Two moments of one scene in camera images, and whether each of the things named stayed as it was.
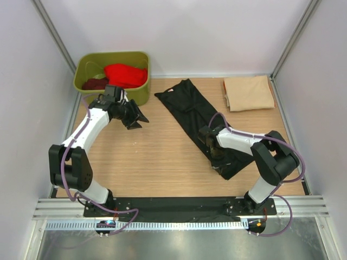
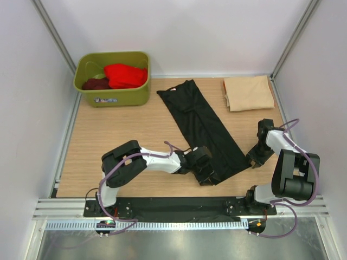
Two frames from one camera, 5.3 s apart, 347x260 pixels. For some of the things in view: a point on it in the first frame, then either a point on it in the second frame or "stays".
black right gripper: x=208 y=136 -> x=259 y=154
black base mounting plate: x=179 y=206 stays
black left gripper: x=135 y=114 -> x=208 y=167
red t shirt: x=127 y=76 stays
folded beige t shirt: x=248 y=93 stays
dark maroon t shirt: x=95 y=84 stays
